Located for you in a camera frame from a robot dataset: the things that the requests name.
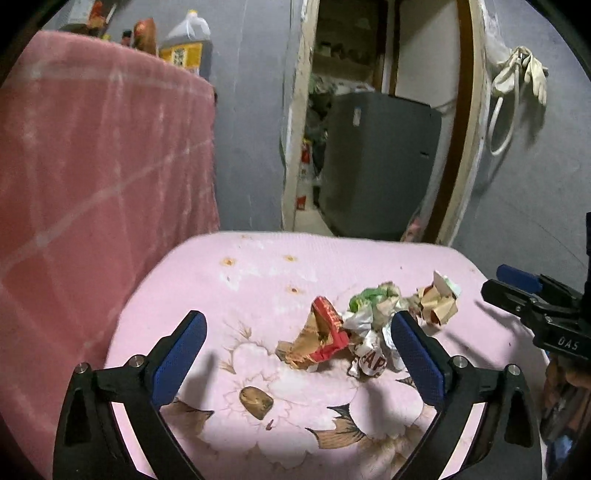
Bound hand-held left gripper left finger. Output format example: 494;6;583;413
53;310;208;480

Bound white hose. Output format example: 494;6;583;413
487;92;525;156

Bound white cloth bag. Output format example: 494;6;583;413
491;46;526;99

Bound grey washing machine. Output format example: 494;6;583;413
318;90;442;239

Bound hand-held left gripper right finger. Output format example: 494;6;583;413
390;311;544;480

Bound red brown wrapper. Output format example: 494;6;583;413
276;295;350;373

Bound cream rubber glove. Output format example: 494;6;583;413
524;48;550;105

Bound pink checked cloth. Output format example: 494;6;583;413
0;30;221;464

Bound brown food scrap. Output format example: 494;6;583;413
239;386;274;421

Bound wooden door frame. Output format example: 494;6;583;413
281;0;491;246

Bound green wrapper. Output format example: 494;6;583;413
347;282;402;319

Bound person's right hand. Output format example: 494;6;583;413
542;356;591;430

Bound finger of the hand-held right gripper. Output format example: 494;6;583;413
481;278;557;328
497;264;580;303

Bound oil jug yellow label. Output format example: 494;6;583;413
159;9;214;79

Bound red brown bottle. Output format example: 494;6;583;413
131;17;160;57

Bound wall shelf with jars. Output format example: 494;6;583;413
314;0;387;86

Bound beige paper wrapper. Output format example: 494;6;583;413
409;270;462;328

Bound white wrapper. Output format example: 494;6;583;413
342;305;408;382

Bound red white bag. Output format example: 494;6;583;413
299;138;317;183

